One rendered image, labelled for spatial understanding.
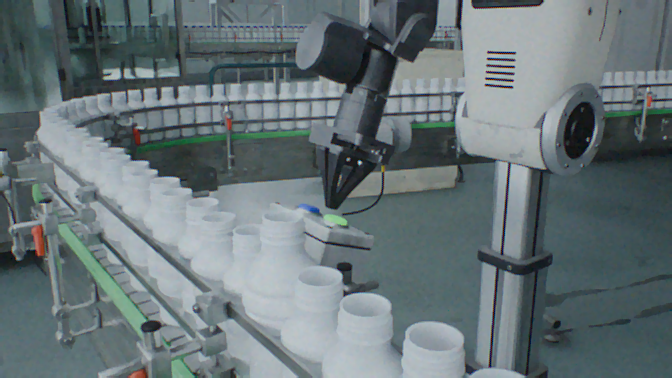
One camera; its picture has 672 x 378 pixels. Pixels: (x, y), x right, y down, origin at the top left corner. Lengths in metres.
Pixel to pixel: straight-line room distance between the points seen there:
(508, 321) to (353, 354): 0.77
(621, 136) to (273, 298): 2.45
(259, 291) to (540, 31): 0.65
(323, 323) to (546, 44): 0.64
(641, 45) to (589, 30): 5.76
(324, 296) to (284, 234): 0.07
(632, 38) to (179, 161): 5.42
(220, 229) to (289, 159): 1.49
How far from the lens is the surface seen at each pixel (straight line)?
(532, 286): 1.14
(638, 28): 6.69
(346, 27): 0.66
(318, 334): 0.44
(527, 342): 1.19
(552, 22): 0.95
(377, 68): 0.70
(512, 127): 1.00
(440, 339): 0.39
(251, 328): 0.49
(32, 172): 1.28
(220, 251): 0.58
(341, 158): 0.68
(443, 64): 4.82
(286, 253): 0.47
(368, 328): 0.39
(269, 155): 2.03
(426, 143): 2.24
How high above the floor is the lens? 1.35
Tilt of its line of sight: 16 degrees down
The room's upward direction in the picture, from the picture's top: straight up
